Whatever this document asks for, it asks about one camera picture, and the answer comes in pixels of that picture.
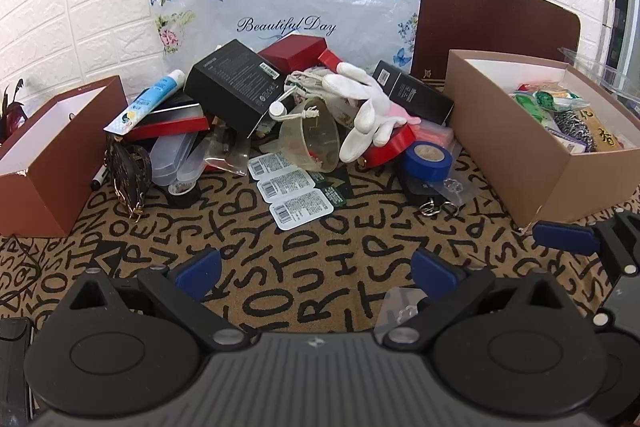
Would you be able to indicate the dark brown cardboard box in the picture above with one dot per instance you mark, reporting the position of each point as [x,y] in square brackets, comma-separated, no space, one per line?
[45,187]

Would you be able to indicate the yellow packet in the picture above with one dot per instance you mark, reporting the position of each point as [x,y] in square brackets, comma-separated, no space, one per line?
[602,127]

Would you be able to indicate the black tape roll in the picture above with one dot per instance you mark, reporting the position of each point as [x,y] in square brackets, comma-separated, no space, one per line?
[182,196]

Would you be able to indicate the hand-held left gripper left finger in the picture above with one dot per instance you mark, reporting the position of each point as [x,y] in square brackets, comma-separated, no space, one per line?
[200,274]

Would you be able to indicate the white glove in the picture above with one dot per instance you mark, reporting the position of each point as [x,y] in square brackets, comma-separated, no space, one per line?
[360,89]

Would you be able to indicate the dark brown board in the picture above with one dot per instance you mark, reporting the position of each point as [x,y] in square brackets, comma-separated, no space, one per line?
[490,22]

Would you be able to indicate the keyring in plastic bag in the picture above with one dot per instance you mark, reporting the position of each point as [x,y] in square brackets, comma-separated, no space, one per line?
[456,184]

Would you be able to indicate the light brown cardboard box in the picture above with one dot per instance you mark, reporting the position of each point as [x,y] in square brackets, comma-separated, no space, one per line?
[500,147]

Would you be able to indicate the red tape roll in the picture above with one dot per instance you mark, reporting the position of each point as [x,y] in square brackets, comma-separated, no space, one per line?
[390,147]

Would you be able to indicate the clear adhesive hook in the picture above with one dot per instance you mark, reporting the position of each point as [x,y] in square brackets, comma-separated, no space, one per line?
[400,307]

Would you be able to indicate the green and black card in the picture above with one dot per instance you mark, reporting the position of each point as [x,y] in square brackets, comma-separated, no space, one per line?
[335,192]

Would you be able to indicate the pink plastic packet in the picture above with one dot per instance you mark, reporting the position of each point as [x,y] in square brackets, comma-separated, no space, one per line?
[432,137]

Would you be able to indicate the clear plastic case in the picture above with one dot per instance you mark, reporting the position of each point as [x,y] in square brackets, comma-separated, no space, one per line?
[167,157]

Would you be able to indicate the transparent measuring cup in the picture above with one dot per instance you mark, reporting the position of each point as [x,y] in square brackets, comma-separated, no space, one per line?
[310,132]

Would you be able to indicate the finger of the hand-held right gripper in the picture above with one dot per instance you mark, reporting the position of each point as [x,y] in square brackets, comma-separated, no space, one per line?
[565,236]

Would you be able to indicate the white and blue tube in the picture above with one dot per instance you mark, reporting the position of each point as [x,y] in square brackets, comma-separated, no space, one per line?
[150,99]

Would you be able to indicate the small red lid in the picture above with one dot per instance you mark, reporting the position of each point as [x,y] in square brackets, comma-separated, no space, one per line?
[329,59]

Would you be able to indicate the blue tape roll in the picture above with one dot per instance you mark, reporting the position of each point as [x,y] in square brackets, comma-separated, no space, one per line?
[415,167]

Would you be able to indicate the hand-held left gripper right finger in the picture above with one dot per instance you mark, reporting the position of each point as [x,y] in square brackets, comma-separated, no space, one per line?
[430,271]

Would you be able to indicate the white label blister pack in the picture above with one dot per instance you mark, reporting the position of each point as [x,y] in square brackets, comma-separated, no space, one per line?
[270,166]
[285,184]
[302,207]

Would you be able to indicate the clear plastic container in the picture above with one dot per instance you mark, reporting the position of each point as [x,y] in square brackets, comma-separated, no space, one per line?
[600,72]

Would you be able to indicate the white and green packet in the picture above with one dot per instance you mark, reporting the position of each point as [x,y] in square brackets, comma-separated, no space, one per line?
[560,99]

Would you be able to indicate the red and black flat box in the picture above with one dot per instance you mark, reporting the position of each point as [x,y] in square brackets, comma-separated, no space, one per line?
[170,122]

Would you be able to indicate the floral plastic bag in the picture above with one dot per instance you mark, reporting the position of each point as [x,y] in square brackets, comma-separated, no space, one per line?
[300,7]

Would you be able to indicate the letter-print desk mat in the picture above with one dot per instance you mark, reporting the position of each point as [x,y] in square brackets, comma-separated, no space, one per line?
[300,267]

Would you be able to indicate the black marker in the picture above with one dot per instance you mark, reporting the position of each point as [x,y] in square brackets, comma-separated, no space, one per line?
[98,179]

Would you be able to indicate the black and red feather ornament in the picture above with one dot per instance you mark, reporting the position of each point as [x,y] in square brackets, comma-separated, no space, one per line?
[12,112]

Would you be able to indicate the large black box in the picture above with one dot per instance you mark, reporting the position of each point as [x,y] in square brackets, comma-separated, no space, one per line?
[230,82]

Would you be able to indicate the small black box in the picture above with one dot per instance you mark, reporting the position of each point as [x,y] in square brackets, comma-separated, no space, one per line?
[415,94]

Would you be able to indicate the clear zip bag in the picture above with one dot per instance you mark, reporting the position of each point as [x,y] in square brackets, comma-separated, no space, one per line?
[225,157]

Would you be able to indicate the black device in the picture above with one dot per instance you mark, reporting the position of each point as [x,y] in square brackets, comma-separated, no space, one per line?
[12,357]

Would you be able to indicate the black key fob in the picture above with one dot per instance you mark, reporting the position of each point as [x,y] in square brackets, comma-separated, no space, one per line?
[420,197]

